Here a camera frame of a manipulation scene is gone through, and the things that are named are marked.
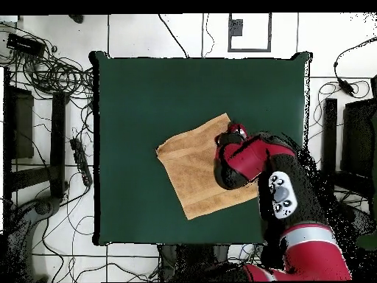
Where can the tan terry towel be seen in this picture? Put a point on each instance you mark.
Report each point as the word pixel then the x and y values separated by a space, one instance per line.
pixel 191 177

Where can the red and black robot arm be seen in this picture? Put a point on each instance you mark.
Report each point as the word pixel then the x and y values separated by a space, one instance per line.
pixel 250 156

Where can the black flat panel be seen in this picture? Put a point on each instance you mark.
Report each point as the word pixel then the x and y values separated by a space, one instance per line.
pixel 358 138
pixel 23 126

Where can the black metal stand leg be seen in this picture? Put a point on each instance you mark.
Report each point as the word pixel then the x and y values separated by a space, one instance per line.
pixel 330 132
pixel 58 141

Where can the small dark grey square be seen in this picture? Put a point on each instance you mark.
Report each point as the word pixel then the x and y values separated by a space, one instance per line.
pixel 236 28

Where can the dark green table cloth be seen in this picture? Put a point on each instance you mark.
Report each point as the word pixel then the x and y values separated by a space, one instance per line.
pixel 132 118

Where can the black power strip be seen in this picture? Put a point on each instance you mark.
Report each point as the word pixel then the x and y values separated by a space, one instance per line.
pixel 81 162

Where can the dark rounded object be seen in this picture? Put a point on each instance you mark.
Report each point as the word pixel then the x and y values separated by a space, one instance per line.
pixel 76 18

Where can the dark grey stand base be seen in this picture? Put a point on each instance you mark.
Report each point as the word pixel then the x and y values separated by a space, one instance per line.
pixel 42 206

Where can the black electronics box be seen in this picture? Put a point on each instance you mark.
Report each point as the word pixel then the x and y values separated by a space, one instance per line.
pixel 25 44

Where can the dark square floor frame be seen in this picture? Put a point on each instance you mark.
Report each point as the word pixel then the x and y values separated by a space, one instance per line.
pixel 250 50

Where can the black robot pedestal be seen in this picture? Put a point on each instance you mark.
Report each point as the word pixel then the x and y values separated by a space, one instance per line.
pixel 194 262

